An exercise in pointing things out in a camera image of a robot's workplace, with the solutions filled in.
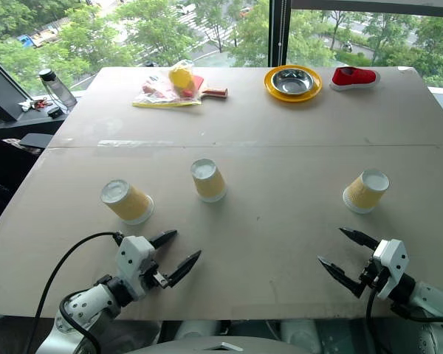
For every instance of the clear water bottle black lid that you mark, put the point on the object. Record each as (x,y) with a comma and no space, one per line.
(59,90)

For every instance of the yellow ribbed paper cup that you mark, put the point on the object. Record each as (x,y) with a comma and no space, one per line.
(365,193)
(131,204)
(207,184)

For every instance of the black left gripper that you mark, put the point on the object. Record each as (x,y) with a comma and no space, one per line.
(153,274)

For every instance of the red table tennis paddle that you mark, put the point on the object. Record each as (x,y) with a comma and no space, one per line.
(216,93)

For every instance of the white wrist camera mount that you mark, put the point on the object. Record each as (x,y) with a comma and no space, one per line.
(133,254)
(393,262)

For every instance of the dark monitor screen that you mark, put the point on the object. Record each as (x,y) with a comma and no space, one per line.
(1,94)

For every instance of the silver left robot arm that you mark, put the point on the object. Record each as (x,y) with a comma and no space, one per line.
(85,302)

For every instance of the red canvas shoe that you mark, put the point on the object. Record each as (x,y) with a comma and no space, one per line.
(354,77)

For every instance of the clear plastic bag with toys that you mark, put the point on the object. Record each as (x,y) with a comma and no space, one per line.
(170,88)

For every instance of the stainless steel bowl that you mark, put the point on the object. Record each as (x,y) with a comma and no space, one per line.
(292,82)

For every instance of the bunch of keys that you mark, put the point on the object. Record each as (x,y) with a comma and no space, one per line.
(35,104)

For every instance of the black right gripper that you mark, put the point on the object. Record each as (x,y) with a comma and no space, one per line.
(374,274)

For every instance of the yellow plastic plate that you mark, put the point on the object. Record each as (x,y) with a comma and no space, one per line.
(271,90)

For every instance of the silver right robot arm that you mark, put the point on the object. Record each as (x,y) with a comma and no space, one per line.
(432,295)

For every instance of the dark flat tablet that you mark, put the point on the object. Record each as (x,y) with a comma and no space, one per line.
(37,140)

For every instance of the dark window frame post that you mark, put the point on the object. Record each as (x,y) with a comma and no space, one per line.
(280,33)

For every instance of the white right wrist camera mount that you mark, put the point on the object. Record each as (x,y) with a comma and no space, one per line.
(393,262)

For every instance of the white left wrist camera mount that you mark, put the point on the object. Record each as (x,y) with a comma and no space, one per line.
(133,254)

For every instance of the small black device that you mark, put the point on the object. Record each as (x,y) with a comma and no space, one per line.
(54,111)

